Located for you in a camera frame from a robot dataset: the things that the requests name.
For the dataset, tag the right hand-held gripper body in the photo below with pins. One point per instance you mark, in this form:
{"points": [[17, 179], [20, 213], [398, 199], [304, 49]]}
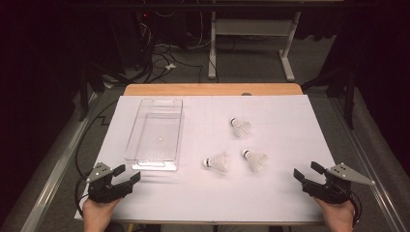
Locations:
{"points": [[335, 190]]}

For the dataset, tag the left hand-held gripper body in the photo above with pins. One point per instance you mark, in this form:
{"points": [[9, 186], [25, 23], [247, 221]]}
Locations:
{"points": [[103, 191]]}

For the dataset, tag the white shuttlecock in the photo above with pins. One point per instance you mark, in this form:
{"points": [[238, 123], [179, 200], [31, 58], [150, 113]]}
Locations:
{"points": [[219, 162], [256, 160], [240, 128]]}

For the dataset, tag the clear plastic tray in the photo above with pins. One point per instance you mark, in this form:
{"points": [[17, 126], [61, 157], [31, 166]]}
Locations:
{"points": [[154, 135]]}

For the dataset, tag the person's left hand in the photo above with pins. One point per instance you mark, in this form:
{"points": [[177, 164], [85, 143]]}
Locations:
{"points": [[98, 216]]}

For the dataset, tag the person's right hand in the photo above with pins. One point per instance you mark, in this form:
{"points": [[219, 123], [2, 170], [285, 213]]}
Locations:
{"points": [[340, 217]]}

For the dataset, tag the white table cover board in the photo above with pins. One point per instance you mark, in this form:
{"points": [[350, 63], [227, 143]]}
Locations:
{"points": [[209, 196]]}

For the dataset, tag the black metal stand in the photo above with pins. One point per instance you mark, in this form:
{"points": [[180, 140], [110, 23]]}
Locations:
{"points": [[349, 96], [84, 96]]}

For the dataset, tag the dark curtain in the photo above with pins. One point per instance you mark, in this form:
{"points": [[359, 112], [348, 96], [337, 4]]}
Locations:
{"points": [[386, 80]]}

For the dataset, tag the small white plug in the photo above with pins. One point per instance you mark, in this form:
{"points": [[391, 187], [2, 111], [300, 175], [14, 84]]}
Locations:
{"points": [[170, 66]]}

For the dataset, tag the dark computer tower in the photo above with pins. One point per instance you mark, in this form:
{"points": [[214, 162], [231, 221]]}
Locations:
{"points": [[135, 38]]}

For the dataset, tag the black horizontal bar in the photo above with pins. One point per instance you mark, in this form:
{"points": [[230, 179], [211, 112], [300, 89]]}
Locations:
{"points": [[225, 5]]}

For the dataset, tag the aluminium floor rail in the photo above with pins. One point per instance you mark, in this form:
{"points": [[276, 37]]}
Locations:
{"points": [[56, 175], [383, 199]]}

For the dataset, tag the white metal stand frame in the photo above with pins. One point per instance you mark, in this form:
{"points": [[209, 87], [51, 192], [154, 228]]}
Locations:
{"points": [[254, 27]]}

